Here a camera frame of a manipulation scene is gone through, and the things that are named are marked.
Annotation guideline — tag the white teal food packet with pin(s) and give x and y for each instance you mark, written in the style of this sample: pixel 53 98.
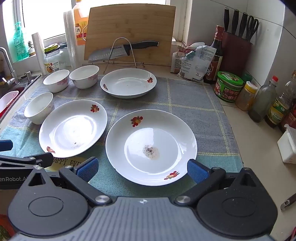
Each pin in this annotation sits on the white teal food packet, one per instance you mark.
pixel 196 64

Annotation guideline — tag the green dish soap bottle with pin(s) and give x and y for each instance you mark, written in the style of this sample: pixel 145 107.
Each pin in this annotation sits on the green dish soap bottle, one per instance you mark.
pixel 20 44

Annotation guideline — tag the dark soy sauce bottle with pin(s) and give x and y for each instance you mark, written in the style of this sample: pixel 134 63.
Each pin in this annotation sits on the dark soy sauce bottle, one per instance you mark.
pixel 216 46

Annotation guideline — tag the stack of clear plastic cups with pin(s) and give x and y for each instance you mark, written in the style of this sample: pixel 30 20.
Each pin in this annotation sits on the stack of clear plastic cups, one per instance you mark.
pixel 69 39

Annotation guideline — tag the white plastic box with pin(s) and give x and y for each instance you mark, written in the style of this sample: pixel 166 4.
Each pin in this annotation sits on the white plastic box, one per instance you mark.
pixel 288 146

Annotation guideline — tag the red plastic basin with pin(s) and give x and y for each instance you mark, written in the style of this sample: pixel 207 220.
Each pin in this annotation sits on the red plastic basin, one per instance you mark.
pixel 8 102

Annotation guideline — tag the steel faucet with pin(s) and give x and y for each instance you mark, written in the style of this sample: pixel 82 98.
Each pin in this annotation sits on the steel faucet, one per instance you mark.
pixel 7 62

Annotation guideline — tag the bamboo cutting board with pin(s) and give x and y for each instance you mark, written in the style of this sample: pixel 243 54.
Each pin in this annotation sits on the bamboo cutting board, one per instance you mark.
pixel 129 25

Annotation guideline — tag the green lid sauce jar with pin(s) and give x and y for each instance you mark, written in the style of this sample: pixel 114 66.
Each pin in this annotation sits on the green lid sauce jar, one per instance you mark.
pixel 227 90

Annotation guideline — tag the yellow lid jar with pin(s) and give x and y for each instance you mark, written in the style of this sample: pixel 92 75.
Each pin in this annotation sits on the yellow lid jar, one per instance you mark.
pixel 246 97

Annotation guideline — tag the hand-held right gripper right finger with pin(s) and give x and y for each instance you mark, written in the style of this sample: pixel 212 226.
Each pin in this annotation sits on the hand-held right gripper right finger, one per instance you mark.
pixel 196 171

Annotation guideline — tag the dark red bottle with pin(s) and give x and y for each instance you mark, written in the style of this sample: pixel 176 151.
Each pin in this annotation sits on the dark red bottle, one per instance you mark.
pixel 289 120

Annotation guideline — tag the clear bottle with red cap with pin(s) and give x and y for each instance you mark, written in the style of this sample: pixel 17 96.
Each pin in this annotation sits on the clear bottle with red cap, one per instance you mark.
pixel 262 102

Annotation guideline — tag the grey checked dish mat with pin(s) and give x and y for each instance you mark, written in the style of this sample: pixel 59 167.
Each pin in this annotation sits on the grey checked dish mat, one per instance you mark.
pixel 185 104

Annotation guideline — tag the stainless steel sink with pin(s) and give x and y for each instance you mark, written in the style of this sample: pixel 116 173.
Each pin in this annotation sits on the stainless steel sink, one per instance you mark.
pixel 32 80

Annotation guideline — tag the brown knife block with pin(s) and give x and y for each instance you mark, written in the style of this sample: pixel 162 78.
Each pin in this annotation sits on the brown knife block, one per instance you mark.
pixel 235 53

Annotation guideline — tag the black scissors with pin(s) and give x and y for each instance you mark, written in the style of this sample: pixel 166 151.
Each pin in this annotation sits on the black scissors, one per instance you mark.
pixel 249 32

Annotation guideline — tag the clipped white orange bag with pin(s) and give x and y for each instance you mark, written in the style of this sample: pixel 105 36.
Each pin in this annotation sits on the clipped white orange bag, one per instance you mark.
pixel 177 61

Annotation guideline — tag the small dark green lid jar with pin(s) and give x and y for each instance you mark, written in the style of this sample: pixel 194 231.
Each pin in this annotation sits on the small dark green lid jar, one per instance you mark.
pixel 247 78

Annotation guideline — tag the glass jar with green lid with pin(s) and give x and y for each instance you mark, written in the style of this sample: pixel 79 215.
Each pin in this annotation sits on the glass jar with green lid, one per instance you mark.
pixel 54 62

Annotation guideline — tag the white fruit print plate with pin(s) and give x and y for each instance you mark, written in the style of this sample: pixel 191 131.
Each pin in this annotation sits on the white fruit print plate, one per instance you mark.
pixel 71 129
pixel 127 81
pixel 150 139

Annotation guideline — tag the orange cooking wine bottle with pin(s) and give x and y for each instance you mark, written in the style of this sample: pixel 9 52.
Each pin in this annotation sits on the orange cooking wine bottle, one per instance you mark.
pixel 81 23

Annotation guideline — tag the black knife in block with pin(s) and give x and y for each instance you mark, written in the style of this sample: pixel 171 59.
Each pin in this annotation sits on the black knife in block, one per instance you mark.
pixel 243 24
pixel 226 19
pixel 235 22

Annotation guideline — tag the white plastic bag roll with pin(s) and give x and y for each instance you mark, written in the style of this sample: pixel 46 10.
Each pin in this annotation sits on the white plastic bag roll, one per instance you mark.
pixel 38 53

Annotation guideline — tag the white pink floral bowl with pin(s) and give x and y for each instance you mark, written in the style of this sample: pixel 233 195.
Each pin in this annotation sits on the white pink floral bowl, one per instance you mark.
pixel 38 106
pixel 56 80
pixel 84 76

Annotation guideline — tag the yellow label oil bottle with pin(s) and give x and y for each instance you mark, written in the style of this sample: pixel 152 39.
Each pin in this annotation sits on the yellow label oil bottle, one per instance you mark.
pixel 278 109

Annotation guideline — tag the red printed packet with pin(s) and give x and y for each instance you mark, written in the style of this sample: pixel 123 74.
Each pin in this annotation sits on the red printed packet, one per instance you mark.
pixel 5 228

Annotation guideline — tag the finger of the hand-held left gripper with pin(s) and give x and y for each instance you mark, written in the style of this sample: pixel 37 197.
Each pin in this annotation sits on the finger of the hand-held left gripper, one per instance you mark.
pixel 5 145
pixel 42 158

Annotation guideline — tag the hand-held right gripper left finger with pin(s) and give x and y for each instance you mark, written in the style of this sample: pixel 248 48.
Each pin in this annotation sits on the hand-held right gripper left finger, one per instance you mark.
pixel 87 168

